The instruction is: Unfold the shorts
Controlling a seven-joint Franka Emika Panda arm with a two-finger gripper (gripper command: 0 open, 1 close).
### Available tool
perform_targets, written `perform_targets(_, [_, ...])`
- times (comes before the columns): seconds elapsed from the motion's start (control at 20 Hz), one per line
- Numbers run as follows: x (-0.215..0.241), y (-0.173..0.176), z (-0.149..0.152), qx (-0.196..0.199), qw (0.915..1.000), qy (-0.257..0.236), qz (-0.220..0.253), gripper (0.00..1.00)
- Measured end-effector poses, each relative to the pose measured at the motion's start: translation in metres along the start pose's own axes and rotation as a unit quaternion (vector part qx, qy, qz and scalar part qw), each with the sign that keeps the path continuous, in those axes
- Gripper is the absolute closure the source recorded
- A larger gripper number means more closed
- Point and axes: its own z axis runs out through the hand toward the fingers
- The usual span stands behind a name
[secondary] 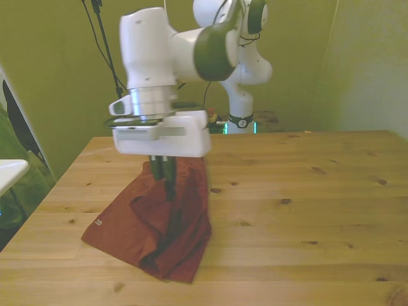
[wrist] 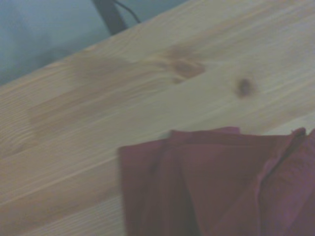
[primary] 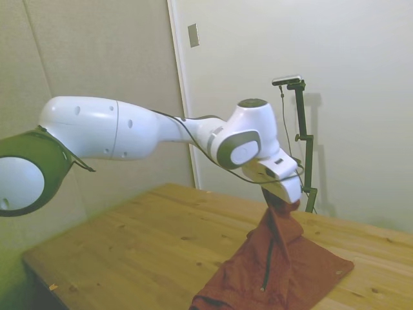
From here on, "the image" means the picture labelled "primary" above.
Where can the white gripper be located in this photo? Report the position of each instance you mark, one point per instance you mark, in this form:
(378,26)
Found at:
(290,190)

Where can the rust red shorts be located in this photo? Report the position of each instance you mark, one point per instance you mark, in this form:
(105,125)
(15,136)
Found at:
(251,271)

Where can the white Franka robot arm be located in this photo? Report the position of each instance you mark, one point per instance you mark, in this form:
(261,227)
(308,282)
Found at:
(96,129)

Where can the dark green camera stand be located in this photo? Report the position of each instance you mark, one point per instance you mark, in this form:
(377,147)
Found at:
(305,129)

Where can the grey bar camera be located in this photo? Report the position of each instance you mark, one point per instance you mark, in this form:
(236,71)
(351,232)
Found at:
(287,79)

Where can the white door frame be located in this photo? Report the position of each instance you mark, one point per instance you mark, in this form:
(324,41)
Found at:
(184,97)

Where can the grey wall plate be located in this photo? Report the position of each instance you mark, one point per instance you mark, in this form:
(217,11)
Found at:
(193,35)

